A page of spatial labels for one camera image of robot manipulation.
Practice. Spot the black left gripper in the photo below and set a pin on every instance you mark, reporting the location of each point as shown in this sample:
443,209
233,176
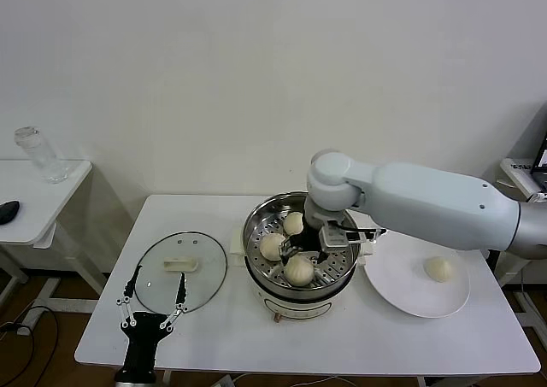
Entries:
143,331

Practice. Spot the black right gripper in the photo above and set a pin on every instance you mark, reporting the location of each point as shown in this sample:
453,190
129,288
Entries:
307,242

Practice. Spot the white steamed baozi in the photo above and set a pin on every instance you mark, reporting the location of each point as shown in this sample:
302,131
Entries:
298,271
271,247
438,269
292,224

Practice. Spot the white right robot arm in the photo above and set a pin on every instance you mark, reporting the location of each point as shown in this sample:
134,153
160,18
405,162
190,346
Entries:
427,203

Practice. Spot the perforated stainless steel steamer basket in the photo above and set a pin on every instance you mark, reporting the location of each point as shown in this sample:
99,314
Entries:
256,216

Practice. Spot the white electric cooker pot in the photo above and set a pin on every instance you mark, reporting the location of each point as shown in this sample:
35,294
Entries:
295,308

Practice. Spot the white round plate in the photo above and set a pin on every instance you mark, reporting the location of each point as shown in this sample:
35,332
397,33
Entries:
406,284

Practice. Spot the black computer mouse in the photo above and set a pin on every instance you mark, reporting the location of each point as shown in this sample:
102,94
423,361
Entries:
7,212

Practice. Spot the clear plastic water bottle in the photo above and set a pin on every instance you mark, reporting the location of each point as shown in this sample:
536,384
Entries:
40,154

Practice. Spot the white side table with laptop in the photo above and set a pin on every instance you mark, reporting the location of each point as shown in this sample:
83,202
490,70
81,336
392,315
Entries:
513,173

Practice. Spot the white paper label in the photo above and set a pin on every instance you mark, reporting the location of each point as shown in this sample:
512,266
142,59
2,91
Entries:
519,165

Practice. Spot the dark laptop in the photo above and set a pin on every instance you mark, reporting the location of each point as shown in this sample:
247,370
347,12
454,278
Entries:
540,160

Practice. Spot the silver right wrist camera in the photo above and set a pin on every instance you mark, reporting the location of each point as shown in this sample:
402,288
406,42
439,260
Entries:
334,238

